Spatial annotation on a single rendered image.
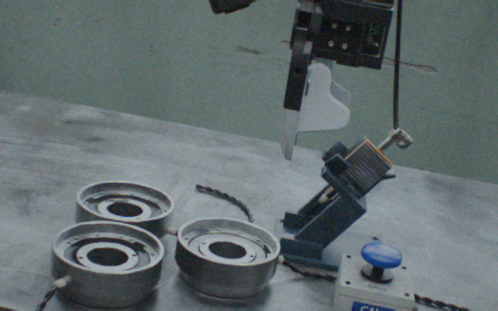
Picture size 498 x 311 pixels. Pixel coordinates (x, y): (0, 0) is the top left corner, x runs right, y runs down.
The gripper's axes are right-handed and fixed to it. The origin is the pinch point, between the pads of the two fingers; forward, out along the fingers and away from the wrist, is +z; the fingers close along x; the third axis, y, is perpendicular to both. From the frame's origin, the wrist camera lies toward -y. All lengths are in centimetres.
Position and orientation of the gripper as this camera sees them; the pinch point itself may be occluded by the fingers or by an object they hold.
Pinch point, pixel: (284, 137)
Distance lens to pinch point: 73.6
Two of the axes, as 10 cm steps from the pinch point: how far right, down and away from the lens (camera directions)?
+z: -1.5, 9.3, 3.4
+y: 9.8, 1.9, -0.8
